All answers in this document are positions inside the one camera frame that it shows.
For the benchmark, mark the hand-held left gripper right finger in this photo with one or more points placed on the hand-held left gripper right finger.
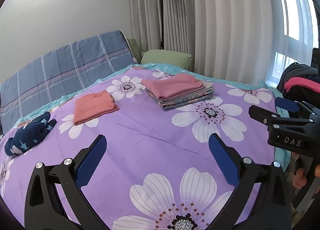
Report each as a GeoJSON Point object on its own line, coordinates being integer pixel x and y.
{"type": "Point", "coordinates": [222, 160]}

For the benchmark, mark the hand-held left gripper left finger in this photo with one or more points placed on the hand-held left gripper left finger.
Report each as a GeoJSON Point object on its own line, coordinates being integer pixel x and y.
{"type": "Point", "coordinates": [91, 160]}

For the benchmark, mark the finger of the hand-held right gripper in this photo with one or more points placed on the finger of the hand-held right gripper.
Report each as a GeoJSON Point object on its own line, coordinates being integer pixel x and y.
{"type": "Point", "coordinates": [290, 106]}
{"type": "Point", "coordinates": [262, 115]}

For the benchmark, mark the pink sweater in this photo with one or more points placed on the pink sweater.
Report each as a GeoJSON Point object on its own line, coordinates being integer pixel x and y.
{"type": "Point", "coordinates": [172, 86]}

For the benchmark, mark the pile of clothes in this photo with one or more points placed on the pile of clothes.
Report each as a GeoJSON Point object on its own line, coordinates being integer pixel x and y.
{"type": "Point", "coordinates": [297, 70]}

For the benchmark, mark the person's right hand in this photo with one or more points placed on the person's right hand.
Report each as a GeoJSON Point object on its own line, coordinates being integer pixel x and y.
{"type": "Point", "coordinates": [298, 180]}

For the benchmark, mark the red garment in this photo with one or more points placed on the red garment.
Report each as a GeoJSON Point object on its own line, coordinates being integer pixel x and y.
{"type": "Point", "coordinates": [303, 82]}

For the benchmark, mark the orange folded cloth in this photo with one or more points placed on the orange folded cloth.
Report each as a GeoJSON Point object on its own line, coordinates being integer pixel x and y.
{"type": "Point", "coordinates": [96, 106]}

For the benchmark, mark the pale grey folded garment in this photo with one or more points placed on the pale grey folded garment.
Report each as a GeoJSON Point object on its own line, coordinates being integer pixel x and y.
{"type": "Point", "coordinates": [207, 87]}

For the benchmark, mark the navy star-print garment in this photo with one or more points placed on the navy star-print garment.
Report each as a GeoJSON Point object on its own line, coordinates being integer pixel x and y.
{"type": "Point", "coordinates": [30, 132]}

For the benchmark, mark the blue floral folded garment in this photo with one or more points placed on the blue floral folded garment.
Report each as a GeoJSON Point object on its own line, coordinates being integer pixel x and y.
{"type": "Point", "coordinates": [187, 101]}

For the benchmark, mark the purple floral blanket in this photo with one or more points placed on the purple floral blanket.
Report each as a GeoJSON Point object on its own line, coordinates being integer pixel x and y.
{"type": "Point", "coordinates": [155, 132]}

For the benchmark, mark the window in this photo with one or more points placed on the window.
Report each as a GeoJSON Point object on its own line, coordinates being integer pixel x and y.
{"type": "Point", "coordinates": [292, 32]}

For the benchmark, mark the blue plaid quilt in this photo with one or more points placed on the blue plaid quilt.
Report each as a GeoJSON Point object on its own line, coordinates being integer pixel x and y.
{"type": "Point", "coordinates": [62, 70]}

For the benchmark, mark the pale pleated curtain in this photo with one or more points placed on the pale pleated curtain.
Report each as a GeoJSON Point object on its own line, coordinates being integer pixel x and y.
{"type": "Point", "coordinates": [212, 20]}

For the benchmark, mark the green pillow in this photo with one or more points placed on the green pillow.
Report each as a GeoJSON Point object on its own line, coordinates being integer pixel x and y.
{"type": "Point", "coordinates": [167, 58]}
{"type": "Point", "coordinates": [132, 48]}

